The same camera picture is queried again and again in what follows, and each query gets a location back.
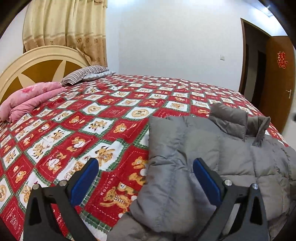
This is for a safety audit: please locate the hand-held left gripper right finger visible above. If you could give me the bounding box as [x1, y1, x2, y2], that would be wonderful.
[193, 158, 270, 241]

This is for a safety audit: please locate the red paper door decoration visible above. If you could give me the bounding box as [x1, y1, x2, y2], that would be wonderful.
[277, 51, 288, 69]

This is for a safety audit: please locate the brown wooden door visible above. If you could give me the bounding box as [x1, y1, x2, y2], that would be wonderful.
[264, 35, 296, 136]

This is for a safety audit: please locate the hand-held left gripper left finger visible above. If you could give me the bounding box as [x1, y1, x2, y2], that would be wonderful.
[23, 158, 100, 241]

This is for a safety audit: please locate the striped pillow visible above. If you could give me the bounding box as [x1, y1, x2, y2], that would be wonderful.
[61, 65, 116, 86]

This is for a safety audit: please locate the pink folded quilt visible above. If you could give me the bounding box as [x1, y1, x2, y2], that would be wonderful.
[0, 82, 67, 123]

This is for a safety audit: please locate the grey puffer jacket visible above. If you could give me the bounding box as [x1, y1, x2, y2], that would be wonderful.
[107, 102, 296, 241]

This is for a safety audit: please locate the red printed bear blanket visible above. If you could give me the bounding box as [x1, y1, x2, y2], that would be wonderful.
[0, 73, 289, 241]

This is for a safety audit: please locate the beige patterned curtain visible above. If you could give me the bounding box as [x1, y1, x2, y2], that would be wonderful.
[23, 0, 108, 67]

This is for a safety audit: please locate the cream wooden headboard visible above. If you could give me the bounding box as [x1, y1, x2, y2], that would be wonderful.
[0, 45, 90, 105]

